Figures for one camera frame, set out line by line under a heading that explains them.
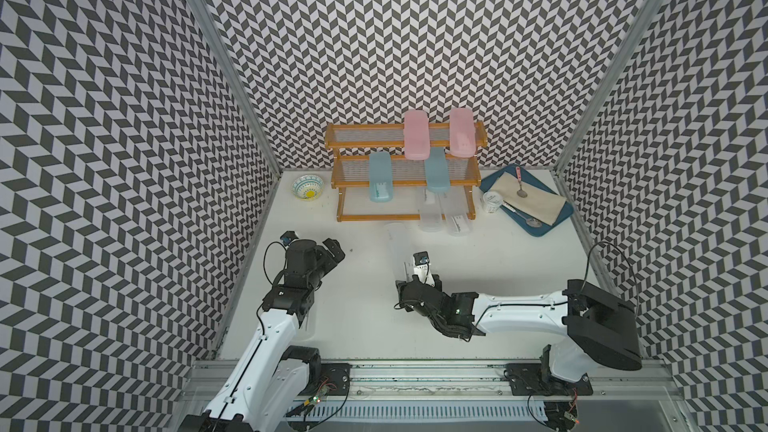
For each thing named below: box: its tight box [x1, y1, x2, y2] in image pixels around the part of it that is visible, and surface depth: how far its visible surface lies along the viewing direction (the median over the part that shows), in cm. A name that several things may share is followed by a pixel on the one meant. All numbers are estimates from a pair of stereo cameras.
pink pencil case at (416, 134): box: [403, 109, 430, 160], surface depth 87 cm
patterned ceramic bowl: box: [292, 174, 324, 200], surface depth 114 cm
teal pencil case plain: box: [424, 146, 451, 193], surface depth 95 cm
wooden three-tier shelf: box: [325, 121, 488, 222], surface depth 103 cm
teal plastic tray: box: [502, 198, 574, 237], surface depth 106 cm
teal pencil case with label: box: [369, 152, 393, 203], surface depth 93 cm
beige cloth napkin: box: [489, 171, 567, 226], surface depth 111 cm
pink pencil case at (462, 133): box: [449, 108, 477, 158], surface depth 88 cm
